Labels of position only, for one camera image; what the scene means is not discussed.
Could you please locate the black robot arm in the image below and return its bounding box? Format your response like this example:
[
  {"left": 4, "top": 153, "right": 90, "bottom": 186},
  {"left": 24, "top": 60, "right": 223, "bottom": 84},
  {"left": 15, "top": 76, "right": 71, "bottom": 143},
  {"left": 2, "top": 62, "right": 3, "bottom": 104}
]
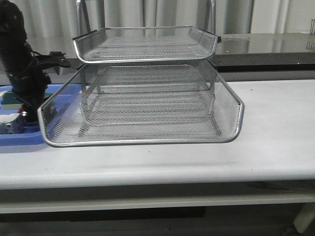
[{"left": 0, "top": 0, "right": 71, "bottom": 122}]

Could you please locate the blue plastic tray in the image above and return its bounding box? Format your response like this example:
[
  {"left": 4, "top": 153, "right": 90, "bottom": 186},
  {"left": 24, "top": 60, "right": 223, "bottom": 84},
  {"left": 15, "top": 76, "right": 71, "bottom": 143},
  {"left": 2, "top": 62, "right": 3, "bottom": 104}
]
[{"left": 0, "top": 83, "right": 82, "bottom": 146}]

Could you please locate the grey pleated curtain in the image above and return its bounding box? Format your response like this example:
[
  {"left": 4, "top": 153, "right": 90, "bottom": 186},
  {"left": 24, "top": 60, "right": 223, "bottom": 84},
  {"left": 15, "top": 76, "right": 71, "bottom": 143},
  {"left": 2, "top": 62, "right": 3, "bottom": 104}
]
[{"left": 15, "top": 0, "right": 315, "bottom": 43}]

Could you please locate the white circuit breaker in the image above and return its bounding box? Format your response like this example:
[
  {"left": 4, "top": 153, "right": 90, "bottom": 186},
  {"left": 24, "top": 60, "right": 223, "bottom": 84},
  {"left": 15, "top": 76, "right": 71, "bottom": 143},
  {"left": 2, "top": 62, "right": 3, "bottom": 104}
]
[{"left": 0, "top": 113, "right": 24, "bottom": 134}]

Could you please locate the grey stone counter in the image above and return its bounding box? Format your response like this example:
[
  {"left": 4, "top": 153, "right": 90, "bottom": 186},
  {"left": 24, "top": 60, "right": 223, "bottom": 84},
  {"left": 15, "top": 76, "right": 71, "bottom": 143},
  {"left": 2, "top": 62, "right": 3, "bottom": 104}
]
[{"left": 208, "top": 33, "right": 315, "bottom": 79}]

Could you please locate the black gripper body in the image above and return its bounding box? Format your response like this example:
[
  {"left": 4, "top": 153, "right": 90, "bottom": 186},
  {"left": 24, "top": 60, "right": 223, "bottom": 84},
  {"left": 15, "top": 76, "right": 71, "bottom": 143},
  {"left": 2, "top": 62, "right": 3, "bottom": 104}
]
[{"left": 10, "top": 51, "right": 71, "bottom": 122}]

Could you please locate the grey metal rack frame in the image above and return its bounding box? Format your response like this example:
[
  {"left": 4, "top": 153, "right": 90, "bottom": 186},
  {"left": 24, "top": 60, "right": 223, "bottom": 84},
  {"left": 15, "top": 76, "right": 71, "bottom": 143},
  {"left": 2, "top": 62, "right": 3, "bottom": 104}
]
[{"left": 76, "top": 0, "right": 222, "bottom": 137}]

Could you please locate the green terminal block module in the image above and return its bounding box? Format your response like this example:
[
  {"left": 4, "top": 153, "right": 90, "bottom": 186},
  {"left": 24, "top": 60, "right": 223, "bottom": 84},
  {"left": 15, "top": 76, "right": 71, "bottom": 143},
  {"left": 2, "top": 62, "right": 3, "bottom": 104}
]
[{"left": 1, "top": 91, "right": 23, "bottom": 110}]

